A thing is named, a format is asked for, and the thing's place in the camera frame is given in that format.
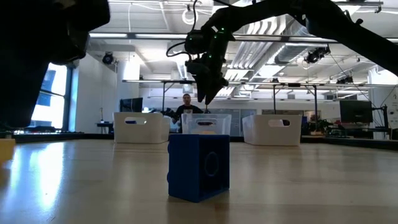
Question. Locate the small blue toy block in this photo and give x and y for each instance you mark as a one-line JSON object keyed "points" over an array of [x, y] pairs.
{"points": [[186, 168]]}

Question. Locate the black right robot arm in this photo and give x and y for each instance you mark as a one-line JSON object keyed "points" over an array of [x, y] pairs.
{"points": [[342, 28]]}

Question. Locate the clear plastic bin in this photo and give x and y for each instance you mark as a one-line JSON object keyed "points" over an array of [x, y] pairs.
{"points": [[191, 127]]}

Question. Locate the large bright window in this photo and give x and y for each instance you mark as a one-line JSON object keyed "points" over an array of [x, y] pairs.
{"points": [[53, 115]]}

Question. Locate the small dark side table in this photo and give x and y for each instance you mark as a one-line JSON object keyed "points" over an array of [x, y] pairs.
{"points": [[104, 125]]}

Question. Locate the person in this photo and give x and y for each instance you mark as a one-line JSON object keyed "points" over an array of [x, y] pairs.
{"points": [[186, 109]]}

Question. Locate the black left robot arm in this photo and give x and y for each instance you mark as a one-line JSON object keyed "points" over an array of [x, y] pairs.
{"points": [[31, 46]]}

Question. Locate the cluttered black workbench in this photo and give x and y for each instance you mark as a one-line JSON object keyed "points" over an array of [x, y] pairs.
{"points": [[357, 129]]}

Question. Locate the black ceiling camera rig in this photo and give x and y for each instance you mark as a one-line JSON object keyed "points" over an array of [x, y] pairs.
{"points": [[315, 56]]}

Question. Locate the ceiling strip light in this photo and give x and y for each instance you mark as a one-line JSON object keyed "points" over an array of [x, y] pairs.
{"points": [[298, 39], [161, 36], [109, 35]]}

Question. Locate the black ceiling spotlight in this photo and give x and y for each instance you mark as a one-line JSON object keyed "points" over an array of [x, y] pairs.
{"points": [[108, 58]]}

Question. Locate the black monitor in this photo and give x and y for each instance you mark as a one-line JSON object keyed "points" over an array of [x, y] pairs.
{"points": [[132, 105], [356, 111]]}

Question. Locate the white wall poster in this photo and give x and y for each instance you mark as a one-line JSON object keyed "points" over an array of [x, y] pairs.
{"points": [[394, 109]]}

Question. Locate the black ceiling fixture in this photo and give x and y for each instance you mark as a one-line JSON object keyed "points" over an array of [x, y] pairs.
{"points": [[345, 80]]}

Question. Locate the black metal frame rack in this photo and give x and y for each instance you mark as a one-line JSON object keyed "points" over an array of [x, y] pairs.
{"points": [[174, 81], [293, 84]]}

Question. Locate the white plastic bin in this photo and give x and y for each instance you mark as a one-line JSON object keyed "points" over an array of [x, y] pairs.
{"points": [[270, 135], [149, 133]]}

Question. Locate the large silver ventilation duct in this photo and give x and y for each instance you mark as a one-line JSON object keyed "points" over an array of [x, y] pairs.
{"points": [[289, 54]]}

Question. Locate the black aluminium table frame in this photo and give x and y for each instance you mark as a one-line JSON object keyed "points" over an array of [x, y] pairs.
{"points": [[93, 136]]}

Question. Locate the white ventilation duct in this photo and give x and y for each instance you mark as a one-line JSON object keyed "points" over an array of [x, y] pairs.
{"points": [[182, 70]]}

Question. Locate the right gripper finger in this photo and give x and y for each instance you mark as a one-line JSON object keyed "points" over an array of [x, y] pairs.
{"points": [[211, 93], [201, 93]]}

